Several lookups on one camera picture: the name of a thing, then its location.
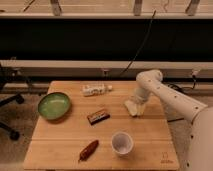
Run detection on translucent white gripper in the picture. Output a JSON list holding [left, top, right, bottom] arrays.
[[130, 95, 147, 116]]

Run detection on white sponge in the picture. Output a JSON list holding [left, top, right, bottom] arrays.
[[124, 100, 139, 117]]

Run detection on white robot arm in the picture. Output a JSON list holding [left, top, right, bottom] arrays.
[[134, 70, 213, 171]]

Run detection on white ceramic cup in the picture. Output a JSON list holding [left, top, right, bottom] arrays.
[[111, 131, 134, 157]]

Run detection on brown chocolate bar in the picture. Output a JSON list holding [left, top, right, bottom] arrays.
[[87, 109, 110, 125]]

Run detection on white plastic bottle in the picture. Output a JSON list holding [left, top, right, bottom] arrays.
[[82, 84, 113, 97]]

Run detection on green bowl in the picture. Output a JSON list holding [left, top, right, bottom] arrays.
[[37, 92, 71, 120]]

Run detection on black office chair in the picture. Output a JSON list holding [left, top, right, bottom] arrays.
[[0, 64, 25, 141]]

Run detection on black hanging cable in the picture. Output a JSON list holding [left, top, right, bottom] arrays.
[[118, 9, 157, 78]]

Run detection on black floor cable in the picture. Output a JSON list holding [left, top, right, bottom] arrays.
[[165, 74, 198, 123]]

